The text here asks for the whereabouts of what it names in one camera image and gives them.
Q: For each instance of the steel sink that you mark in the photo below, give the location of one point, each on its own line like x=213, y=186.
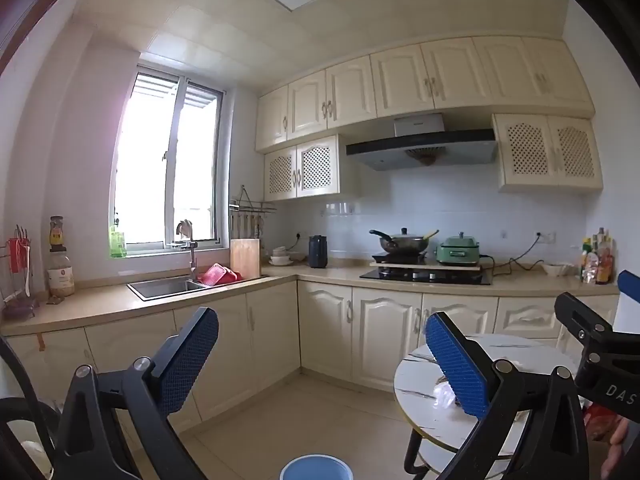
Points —
x=160, y=287

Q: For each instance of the blue plastic bin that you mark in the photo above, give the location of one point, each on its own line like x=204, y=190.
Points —
x=315, y=470

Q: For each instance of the cream wall cabinets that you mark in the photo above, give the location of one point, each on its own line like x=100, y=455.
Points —
x=400, y=80

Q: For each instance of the wall utensil rack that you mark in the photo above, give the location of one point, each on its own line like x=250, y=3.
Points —
x=247, y=207

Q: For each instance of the white double wall socket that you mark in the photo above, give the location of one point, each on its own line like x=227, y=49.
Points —
x=547, y=236

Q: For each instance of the steel faucet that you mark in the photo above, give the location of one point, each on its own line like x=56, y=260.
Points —
x=192, y=260

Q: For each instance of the stack of white bowls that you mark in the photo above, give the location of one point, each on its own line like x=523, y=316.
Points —
x=280, y=259

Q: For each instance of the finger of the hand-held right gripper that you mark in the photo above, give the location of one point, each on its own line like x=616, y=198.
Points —
x=630, y=286
x=580, y=320

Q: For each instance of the black induction cooker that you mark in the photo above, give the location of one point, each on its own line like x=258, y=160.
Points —
x=395, y=258

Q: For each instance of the wooden cutting board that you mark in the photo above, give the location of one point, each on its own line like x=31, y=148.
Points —
x=245, y=260

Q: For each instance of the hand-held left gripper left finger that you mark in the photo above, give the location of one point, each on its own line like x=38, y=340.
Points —
x=187, y=360

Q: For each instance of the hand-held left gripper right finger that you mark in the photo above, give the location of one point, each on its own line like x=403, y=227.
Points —
x=457, y=365

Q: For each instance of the white bowl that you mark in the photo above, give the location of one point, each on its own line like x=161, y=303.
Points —
x=555, y=270

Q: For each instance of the sliding window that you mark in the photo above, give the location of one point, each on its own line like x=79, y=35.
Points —
x=150, y=160

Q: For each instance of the green dish soap bottle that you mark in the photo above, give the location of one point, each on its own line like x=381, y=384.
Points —
x=117, y=242

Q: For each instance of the person's right hand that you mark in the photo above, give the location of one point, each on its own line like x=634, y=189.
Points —
x=625, y=450

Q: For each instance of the green electric cooker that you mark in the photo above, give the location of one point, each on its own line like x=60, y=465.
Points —
x=457, y=252

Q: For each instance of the glass jar white label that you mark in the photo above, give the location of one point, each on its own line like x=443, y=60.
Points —
x=61, y=277

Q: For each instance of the black glass gas hob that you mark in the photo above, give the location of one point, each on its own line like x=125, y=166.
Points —
x=425, y=276

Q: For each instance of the steel wok with lid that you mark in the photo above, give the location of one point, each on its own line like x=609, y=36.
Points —
x=402, y=244

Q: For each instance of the red knife rack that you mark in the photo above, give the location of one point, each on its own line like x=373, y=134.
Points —
x=19, y=255

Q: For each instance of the black electric kettle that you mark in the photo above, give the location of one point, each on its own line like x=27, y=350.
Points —
x=318, y=252

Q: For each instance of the round white marble table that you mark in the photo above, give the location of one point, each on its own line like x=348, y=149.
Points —
x=425, y=410

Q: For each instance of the wide cream lattice cabinet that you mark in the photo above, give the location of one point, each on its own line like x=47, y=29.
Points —
x=530, y=150

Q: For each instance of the small cream lattice cabinet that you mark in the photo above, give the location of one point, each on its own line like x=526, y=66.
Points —
x=315, y=167

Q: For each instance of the dark red door frame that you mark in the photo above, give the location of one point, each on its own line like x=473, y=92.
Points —
x=30, y=5

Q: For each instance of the group of condiment bottles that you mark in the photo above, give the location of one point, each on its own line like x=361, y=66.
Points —
x=597, y=265

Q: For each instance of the yellow label bottle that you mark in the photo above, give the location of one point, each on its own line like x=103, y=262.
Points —
x=56, y=235

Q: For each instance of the clear printed plastic wrapper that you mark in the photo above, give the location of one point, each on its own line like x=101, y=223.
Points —
x=445, y=391

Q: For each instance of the black range hood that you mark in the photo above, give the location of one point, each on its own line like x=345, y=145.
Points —
x=425, y=152

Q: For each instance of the red snack bag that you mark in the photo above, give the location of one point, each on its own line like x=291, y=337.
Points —
x=600, y=422

